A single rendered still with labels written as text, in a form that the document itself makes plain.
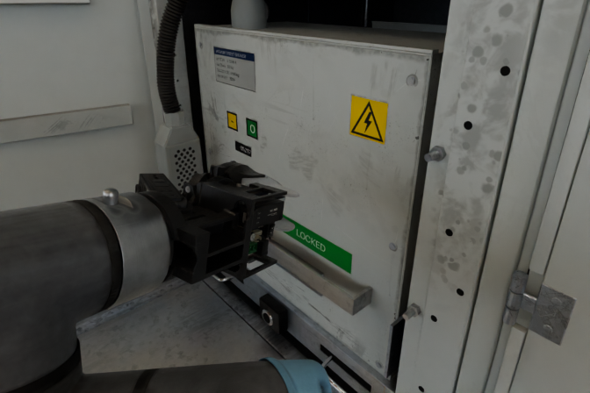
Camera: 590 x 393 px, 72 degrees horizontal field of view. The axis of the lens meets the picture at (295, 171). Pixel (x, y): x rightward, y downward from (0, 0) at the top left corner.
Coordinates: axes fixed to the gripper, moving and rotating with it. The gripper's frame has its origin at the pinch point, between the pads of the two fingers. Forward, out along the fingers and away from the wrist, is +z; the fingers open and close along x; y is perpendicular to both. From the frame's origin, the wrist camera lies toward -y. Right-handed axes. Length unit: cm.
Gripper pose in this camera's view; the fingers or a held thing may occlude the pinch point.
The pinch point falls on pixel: (272, 195)
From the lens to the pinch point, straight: 48.7
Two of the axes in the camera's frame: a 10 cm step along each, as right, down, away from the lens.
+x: 1.4, -9.7, -2.0
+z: 5.3, -0.9, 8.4
